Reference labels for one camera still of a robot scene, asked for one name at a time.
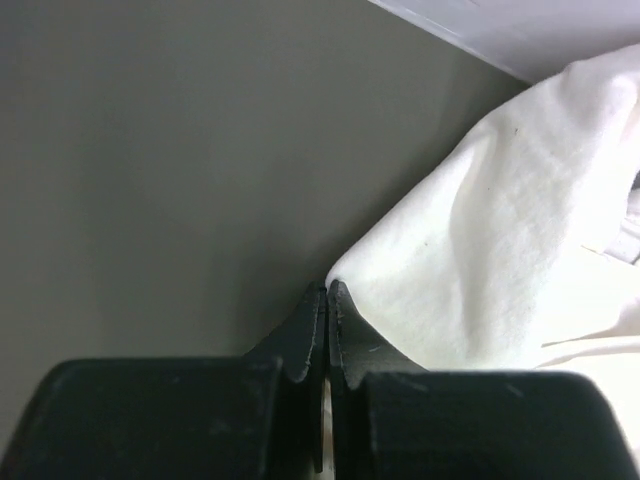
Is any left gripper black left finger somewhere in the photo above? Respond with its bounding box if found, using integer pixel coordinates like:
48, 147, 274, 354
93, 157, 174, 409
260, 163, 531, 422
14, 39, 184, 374
1, 284, 326, 479

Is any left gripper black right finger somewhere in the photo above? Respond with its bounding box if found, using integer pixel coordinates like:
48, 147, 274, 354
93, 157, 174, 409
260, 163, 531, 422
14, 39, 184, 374
327, 282, 638, 479

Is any white t shirt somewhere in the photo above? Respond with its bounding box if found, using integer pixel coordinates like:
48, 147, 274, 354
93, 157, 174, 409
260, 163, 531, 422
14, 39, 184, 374
326, 46, 639, 475

